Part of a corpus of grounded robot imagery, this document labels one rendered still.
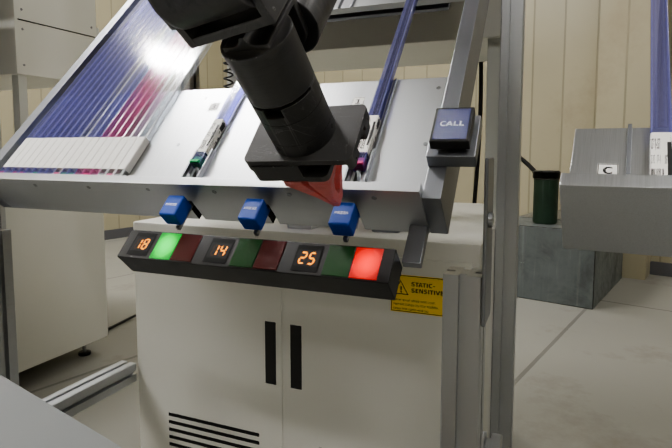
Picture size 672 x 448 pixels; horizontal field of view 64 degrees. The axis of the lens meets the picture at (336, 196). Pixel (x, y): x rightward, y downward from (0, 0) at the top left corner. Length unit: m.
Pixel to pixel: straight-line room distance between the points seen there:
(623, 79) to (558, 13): 0.68
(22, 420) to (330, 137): 0.29
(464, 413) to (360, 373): 0.39
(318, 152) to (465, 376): 0.29
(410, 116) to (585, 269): 2.27
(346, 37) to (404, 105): 0.64
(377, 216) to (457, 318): 0.14
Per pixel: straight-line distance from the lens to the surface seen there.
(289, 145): 0.44
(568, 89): 3.89
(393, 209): 0.57
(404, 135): 0.63
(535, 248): 2.90
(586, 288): 2.87
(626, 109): 3.60
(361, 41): 1.27
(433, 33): 1.23
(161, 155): 0.77
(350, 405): 1.01
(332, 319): 0.97
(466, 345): 0.59
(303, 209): 0.62
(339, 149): 0.44
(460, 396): 0.62
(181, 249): 0.65
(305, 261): 0.56
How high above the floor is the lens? 0.77
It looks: 5 degrees down
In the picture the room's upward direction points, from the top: straight up
